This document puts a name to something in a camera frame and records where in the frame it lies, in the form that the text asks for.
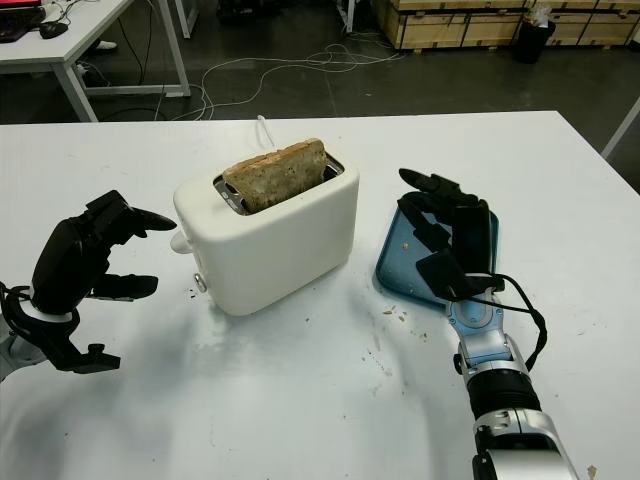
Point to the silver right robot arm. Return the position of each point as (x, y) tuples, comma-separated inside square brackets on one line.
[(500, 390)]

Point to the white two-slot toaster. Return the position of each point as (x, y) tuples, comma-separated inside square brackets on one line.
[(280, 250)]

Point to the white table leg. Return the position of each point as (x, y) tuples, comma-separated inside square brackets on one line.
[(620, 127)]

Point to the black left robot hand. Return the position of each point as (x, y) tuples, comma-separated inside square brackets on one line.
[(60, 270)]

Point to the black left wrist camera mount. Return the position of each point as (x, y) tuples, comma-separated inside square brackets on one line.
[(60, 350)]

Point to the blue plastic tray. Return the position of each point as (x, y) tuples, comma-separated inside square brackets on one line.
[(400, 260)]

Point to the black computer mouse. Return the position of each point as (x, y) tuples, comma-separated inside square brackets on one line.
[(52, 30)]

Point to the black trash bin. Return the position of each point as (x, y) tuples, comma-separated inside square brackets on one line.
[(532, 45)]

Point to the silver toaster knob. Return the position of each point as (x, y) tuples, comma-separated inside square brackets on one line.
[(200, 281)]

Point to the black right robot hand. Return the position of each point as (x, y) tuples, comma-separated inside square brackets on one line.
[(475, 235)]

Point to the white power strip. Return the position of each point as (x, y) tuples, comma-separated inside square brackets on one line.
[(82, 69)]

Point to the brown bread slice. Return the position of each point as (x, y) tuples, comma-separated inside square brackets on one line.
[(275, 180)]

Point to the white office desk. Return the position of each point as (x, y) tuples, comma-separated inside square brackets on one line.
[(100, 25)]

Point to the white shoe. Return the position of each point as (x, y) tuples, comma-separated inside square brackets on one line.
[(106, 45)]

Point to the black laptop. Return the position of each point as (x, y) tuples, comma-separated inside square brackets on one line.
[(20, 17)]

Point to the white toaster lever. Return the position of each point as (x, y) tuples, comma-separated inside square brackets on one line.
[(180, 243)]

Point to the wooden crates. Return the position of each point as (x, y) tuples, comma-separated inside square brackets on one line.
[(440, 25)]

